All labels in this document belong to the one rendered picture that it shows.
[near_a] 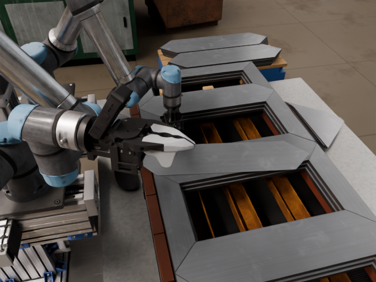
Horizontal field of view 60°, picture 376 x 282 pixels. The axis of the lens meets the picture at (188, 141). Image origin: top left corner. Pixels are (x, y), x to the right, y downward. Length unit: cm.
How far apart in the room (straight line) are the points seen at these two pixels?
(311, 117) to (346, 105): 170
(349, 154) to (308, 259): 73
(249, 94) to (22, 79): 126
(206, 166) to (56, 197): 60
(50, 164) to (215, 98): 117
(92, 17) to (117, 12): 256
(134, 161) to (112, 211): 89
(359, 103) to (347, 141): 181
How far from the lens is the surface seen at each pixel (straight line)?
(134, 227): 142
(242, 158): 141
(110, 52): 117
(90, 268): 191
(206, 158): 140
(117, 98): 56
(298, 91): 212
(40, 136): 68
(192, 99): 174
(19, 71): 81
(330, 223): 129
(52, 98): 81
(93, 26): 116
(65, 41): 146
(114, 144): 61
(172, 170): 135
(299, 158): 148
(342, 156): 173
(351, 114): 342
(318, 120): 184
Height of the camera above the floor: 185
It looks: 42 degrees down
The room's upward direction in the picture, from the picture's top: straight up
